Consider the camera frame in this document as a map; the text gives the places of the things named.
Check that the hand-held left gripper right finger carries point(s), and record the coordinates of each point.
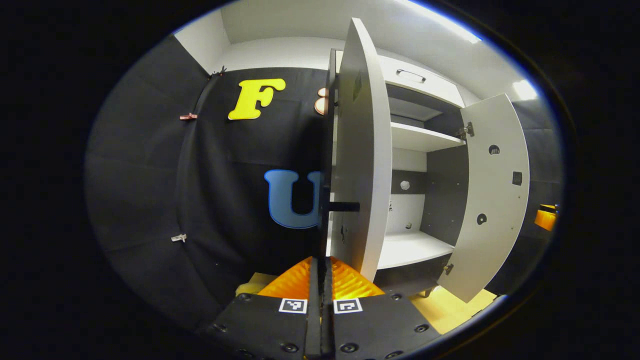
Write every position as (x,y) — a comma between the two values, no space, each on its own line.
(327,310)

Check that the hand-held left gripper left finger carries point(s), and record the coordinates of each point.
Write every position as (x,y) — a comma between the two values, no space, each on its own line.
(313,310)

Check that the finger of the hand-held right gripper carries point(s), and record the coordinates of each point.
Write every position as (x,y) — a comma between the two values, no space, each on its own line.
(545,219)

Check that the beige cabinet door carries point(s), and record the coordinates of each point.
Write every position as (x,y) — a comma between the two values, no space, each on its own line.
(495,200)
(362,150)

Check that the beige double-door shoe cabinet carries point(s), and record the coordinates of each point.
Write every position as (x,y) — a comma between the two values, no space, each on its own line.
(410,247)

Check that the metal door hinge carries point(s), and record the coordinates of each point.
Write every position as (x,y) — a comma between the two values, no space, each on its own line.
(448,269)
(466,131)

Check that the small ceiling light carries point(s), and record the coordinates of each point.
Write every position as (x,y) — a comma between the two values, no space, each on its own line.
(525,90)

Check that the silver clip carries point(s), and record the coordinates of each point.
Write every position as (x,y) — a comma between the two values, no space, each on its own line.
(178,238)

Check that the black backdrop cloth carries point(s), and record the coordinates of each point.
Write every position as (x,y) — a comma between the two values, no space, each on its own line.
(150,175)

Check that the red clip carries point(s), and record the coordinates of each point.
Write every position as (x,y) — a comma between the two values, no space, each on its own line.
(188,116)

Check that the black clip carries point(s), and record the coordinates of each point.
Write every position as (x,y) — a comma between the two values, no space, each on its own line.
(218,71)

